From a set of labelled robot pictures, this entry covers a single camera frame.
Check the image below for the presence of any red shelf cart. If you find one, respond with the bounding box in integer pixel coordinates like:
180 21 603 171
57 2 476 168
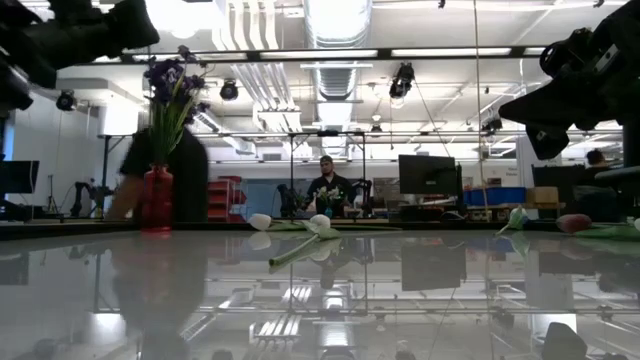
207 174 248 224

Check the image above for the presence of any cardboard box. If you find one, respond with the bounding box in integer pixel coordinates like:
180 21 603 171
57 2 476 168
525 186 560 205

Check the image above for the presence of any black background station frame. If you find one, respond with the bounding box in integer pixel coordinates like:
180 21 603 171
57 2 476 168
97 129 369 222

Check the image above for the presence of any black monitor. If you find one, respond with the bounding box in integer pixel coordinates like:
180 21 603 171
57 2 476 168
398 153 464 197
0 159 41 196

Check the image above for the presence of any red glass vase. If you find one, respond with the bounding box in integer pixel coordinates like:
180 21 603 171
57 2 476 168
141 164 175 234

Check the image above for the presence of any red tulip with green stem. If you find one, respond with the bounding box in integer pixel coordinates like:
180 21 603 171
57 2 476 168
556 213 640 242

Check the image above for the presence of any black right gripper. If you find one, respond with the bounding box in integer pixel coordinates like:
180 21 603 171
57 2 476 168
498 84 626 161

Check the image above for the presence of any purple artificial flower stem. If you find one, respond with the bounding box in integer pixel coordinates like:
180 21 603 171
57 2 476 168
177 44 212 166

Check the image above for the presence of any blue storage bin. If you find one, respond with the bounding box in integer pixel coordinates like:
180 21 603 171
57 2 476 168
463 186 527 207

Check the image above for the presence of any person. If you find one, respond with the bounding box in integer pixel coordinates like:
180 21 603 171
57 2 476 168
104 127 210 224
574 148 622 221
304 154 357 219

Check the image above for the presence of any purple artificial flower bunch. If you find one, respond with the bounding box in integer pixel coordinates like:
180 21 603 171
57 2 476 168
143 57 187 167

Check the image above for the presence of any long overhead light bar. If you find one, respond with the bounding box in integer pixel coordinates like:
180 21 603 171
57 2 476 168
79 46 547 64

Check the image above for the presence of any black panel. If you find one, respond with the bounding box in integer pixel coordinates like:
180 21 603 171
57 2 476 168
531 163 591 221

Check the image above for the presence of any white flower bunch in vase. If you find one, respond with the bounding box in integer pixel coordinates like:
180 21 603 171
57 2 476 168
315 185 346 218

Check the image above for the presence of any silver air duct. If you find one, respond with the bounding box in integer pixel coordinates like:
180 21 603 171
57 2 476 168
303 0 374 102

